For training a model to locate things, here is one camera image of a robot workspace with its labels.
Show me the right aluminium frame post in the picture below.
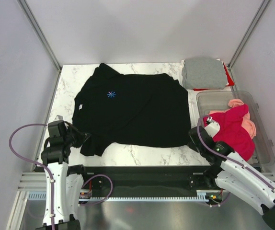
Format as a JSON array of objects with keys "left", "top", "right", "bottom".
[{"left": 226, "top": 0, "right": 272, "bottom": 69}]

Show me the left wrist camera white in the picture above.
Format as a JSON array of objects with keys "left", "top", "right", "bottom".
[{"left": 48, "top": 115, "right": 67, "bottom": 138}]

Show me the clear plastic bin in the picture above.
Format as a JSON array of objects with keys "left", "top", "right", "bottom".
[{"left": 196, "top": 91, "right": 275, "bottom": 167}]

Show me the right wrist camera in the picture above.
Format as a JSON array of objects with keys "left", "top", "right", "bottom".
[{"left": 204, "top": 116, "right": 220, "bottom": 138}]

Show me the folded red t-shirt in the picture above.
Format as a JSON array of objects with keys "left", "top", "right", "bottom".
[{"left": 193, "top": 62, "right": 235, "bottom": 91}]

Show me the magenta t-shirt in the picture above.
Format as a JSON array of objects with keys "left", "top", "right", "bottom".
[{"left": 209, "top": 104, "right": 255, "bottom": 161}]

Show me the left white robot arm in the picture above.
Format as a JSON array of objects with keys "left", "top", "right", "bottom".
[{"left": 40, "top": 121, "right": 90, "bottom": 230}]

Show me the black t-shirt blue logo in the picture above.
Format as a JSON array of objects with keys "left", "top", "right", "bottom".
[{"left": 72, "top": 64, "right": 191, "bottom": 156}]

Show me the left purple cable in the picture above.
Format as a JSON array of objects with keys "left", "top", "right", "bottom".
[{"left": 9, "top": 123, "right": 114, "bottom": 230}]

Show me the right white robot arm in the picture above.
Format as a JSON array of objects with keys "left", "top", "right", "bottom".
[{"left": 188, "top": 126, "right": 275, "bottom": 230}]

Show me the folded grey t-shirt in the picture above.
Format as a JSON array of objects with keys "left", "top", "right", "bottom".
[{"left": 182, "top": 57, "right": 228, "bottom": 90}]

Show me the left aluminium frame post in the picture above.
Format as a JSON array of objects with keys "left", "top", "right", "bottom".
[{"left": 17, "top": 0, "right": 62, "bottom": 73}]

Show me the aluminium frame post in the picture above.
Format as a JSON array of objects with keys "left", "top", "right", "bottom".
[
  {"left": 226, "top": 0, "right": 272, "bottom": 69},
  {"left": 17, "top": 0, "right": 62, "bottom": 73}
]

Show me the slotted white cable duct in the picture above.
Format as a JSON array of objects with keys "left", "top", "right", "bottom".
[{"left": 28, "top": 189, "right": 229, "bottom": 201}]

